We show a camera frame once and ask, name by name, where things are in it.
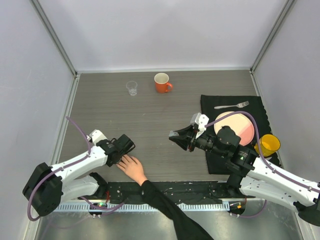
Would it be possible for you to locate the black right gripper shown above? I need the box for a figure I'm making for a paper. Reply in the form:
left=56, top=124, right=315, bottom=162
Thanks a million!
left=169, top=123, right=228, bottom=158

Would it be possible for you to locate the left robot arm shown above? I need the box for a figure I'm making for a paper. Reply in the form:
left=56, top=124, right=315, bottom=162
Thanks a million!
left=22, top=129, right=136, bottom=221

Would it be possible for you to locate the black sleeved forearm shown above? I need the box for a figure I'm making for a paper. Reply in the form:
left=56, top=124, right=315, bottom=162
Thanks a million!
left=140, top=180, right=212, bottom=240

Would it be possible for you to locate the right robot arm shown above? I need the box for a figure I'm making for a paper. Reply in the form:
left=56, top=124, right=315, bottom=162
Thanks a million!
left=168, top=125, right=320, bottom=226

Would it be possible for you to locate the person's bare hand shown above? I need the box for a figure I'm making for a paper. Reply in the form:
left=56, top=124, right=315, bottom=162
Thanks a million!
left=116, top=154, right=148, bottom=187

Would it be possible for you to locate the black cloth mat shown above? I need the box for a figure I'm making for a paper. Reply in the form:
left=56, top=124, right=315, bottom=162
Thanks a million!
left=200, top=94, right=272, bottom=175

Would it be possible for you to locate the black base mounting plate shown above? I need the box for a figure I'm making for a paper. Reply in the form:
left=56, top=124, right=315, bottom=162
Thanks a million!
left=77, top=180, right=258, bottom=201

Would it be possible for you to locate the pink plate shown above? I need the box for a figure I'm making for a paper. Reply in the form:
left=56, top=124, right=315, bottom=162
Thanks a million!
left=213, top=113, right=255, bottom=146

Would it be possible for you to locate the orange ceramic mug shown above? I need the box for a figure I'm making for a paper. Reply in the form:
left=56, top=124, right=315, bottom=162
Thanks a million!
left=154, top=72, right=173, bottom=94

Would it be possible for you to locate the silver metal fork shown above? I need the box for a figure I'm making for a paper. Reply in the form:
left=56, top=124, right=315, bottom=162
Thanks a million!
left=214, top=101, right=250, bottom=110

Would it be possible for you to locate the clear plastic cup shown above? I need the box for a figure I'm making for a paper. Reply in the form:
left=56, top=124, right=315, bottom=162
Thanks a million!
left=126, top=80, right=138, bottom=96

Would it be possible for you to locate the yellow plastic cup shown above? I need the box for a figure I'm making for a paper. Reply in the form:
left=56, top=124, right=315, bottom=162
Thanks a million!
left=254, top=134, right=281, bottom=157

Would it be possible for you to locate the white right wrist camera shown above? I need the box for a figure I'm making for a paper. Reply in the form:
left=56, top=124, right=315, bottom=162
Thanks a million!
left=190, top=112, right=209, bottom=139

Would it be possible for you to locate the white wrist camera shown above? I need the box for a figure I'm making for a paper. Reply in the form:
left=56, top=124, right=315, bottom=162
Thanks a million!
left=190, top=112, right=209, bottom=139
left=86, top=129, right=108, bottom=146

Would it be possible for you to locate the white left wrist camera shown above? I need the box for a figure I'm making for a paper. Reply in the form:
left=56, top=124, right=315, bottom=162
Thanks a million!
left=86, top=129, right=108, bottom=146

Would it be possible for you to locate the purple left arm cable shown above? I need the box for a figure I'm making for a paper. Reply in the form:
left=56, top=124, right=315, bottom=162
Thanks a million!
left=26, top=115, right=92, bottom=222

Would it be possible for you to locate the slotted cable duct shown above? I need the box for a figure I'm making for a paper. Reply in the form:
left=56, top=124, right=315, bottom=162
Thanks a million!
left=55, top=201, right=230, bottom=212

